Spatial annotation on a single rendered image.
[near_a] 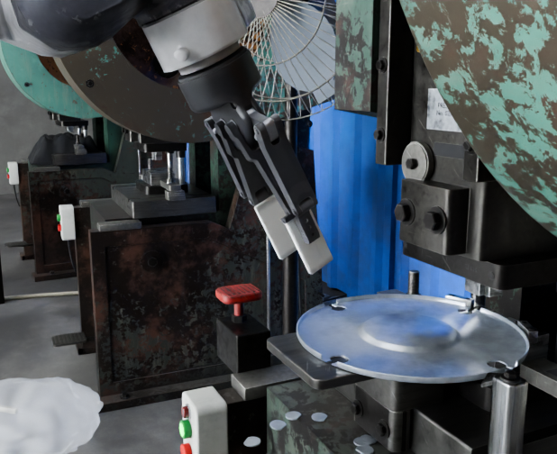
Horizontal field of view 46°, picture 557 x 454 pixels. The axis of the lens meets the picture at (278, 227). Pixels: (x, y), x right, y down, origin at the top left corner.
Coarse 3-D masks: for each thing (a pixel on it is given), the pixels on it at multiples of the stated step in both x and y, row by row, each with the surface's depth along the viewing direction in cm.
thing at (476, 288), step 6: (468, 282) 88; (474, 282) 87; (468, 288) 88; (474, 288) 87; (480, 288) 86; (486, 288) 86; (492, 288) 86; (474, 294) 87; (480, 294) 86; (486, 294) 86; (492, 294) 86; (498, 294) 86
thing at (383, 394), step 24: (288, 336) 84; (288, 360) 77; (312, 360) 76; (336, 360) 76; (312, 384) 72; (336, 384) 72; (360, 384) 86; (384, 384) 81; (408, 384) 79; (432, 384) 81; (360, 408) 86; (384, 408) 81; (408, 408) 80; (384, 432) 81; (408, 432) 81
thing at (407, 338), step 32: (320, 320) 89; (352, 320) 89; (384, 320) 87; (416, 320) 87; (448, 320) 89; (480, 320) 89; (320, 352) 78; (352, 352) 78; (384, 352) 78; (416, 352) 78; (448, 352) 78; (480, 352) 78; (512, 352) 78
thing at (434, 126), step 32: (416, 64) 84; (416, 96) 85; (416, 128) 86; (448, 128) 80; (416, 160) 84; (448, 160) 81; (416, 192) 82; (448, 192) 77; (480, 192) 76; (416, 224) 83; (448, 224) 77; (480, 224) 77; (512, 224) 78; (480, 256) 77; (512, 256) 79
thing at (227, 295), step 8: (224, 288) 110; (232, 288) 110; (240, 288) 110; (248, 288) 110; (256, 288) 110; (216, 296) 109; (224, 296) 106; (232, 296) 106; (240, 296) 107; (248, 296) 107; (256, 296) 108; (240, 304) 109; (240, 312) 110
